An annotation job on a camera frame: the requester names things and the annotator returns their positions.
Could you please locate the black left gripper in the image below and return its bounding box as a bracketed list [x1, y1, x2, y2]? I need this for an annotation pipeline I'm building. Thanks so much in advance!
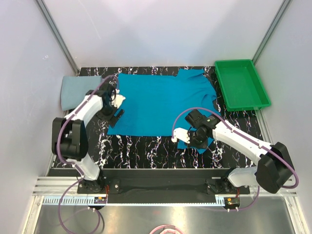
[95, 101, 124, 128]

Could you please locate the bright blue t shirt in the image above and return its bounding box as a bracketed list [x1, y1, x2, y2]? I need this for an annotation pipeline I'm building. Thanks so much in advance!
[106, 68, 221, 155]

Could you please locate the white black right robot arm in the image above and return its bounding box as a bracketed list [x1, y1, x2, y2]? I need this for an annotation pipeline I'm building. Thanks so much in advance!
[185, 109, 299, 194]

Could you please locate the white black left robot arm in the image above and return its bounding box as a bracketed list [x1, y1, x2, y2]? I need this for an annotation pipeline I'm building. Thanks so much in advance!
[52, 83, 125, 193]

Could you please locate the folded light blue t shirt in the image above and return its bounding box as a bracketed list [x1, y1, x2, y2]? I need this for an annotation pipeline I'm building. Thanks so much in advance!
[60, 76, 102, 111]

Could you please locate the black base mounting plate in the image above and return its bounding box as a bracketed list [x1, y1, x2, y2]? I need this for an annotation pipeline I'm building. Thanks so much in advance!
[78, 177, 249, 195]

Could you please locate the green plastic bin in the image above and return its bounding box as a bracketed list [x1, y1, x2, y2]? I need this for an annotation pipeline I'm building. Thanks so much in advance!
[214, 59, 271, 112]

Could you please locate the right orange connector block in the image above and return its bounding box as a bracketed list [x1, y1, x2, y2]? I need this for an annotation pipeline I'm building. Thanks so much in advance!
[225, 197, 240, 207]

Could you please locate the orange connector block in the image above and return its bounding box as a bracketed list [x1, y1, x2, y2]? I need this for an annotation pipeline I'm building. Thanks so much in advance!
[225, 197, 240, 207]
[94, 196, 107, 204]

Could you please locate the left orange connector block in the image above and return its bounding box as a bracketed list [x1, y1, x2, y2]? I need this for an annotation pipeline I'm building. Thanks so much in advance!
[94, 196, 107, 204]

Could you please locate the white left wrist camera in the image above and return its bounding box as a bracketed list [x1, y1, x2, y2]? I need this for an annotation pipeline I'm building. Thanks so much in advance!
[112, 94, 126, 108]

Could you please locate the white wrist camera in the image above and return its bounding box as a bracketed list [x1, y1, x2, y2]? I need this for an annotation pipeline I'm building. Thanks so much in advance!
[112, 94, 126, 108]
[171, 128, 190, 144]

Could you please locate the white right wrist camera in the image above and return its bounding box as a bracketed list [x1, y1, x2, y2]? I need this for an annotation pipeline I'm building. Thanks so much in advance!
[171, 128, 190, 144]

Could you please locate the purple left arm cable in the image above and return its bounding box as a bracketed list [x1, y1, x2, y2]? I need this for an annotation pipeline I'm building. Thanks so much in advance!
[57, 75, 120, 232]

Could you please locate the pink cable coil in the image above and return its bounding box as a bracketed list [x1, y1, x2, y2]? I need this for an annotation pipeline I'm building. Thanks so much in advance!
[149, 225, 183, 234]

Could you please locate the aluminium frame rail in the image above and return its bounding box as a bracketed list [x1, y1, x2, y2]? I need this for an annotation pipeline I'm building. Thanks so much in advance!
[33, 176, 298, 197]

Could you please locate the white slotted cable duct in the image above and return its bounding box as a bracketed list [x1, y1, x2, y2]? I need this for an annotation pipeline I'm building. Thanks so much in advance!
[42, 196, 229, 206]

